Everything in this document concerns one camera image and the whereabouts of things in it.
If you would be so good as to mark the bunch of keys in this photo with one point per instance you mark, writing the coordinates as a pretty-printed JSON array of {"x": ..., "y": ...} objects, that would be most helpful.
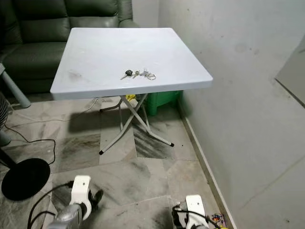
[{"x": 138, "y": 74}]

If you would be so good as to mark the small yellow wheeled toy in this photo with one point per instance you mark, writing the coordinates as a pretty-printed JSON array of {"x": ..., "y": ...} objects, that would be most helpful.
[{"x": 218, "y": 220}]

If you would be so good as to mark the black standing fan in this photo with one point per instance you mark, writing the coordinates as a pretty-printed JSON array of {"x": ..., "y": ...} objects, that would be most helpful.
[{"x": 24, "y": 179}]

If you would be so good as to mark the small yellow object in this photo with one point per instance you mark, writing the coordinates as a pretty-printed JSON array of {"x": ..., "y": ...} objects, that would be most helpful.
[{"x": 129, "y": 97}]

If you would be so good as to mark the green plastic bin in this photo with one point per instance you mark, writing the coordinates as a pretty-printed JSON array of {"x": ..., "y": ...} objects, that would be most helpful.
[{"x": 164, "y": 100}]

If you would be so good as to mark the grey table with tube leg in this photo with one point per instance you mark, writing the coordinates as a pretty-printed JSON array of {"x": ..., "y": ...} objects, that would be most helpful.
[{"x": 16, "y": 93}]

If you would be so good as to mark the white folding table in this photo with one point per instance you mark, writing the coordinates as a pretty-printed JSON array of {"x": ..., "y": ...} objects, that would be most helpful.
[{"x": 124, "y": 52}]

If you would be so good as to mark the dark green leather sofa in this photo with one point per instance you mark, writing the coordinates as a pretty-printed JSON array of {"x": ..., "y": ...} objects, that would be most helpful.
[{"x": 38, "y": 52}]

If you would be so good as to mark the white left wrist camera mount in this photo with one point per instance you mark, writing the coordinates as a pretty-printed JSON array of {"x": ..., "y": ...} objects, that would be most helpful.
[{"x": 81, "y": 191}]

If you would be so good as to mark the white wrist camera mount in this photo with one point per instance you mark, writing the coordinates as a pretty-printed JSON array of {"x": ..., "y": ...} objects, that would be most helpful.
[
  {"x": 196, "y": 210},
  {"x": 81, "y": 191}
]

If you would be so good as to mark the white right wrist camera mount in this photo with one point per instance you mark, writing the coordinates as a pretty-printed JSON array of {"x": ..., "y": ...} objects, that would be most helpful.
[{"x": 196, "y": 210}]

